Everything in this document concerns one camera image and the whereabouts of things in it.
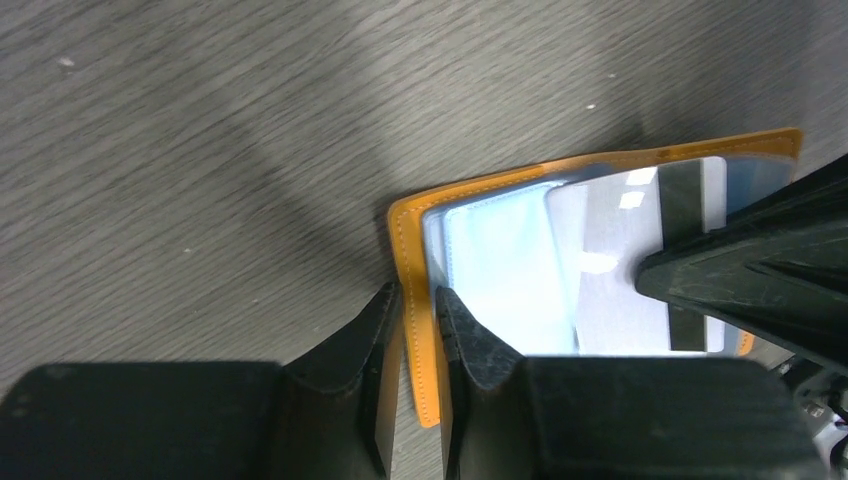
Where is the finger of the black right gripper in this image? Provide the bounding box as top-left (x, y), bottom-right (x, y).
top-left (635, 157), bottom-right (847, 375)

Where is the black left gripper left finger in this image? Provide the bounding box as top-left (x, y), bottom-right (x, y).
top-left (1, 283), bottom-right (402, 479)

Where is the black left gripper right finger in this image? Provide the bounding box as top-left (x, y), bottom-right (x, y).
top-left (435, 287), bottom-right (830, 479)

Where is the orange leather card holder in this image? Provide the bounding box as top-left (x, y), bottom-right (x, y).
top-left (387, 128), bottom-right (803, 428)

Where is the white credit card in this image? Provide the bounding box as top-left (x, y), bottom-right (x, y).
top-left (545, 156), bottom-right (727, 356)

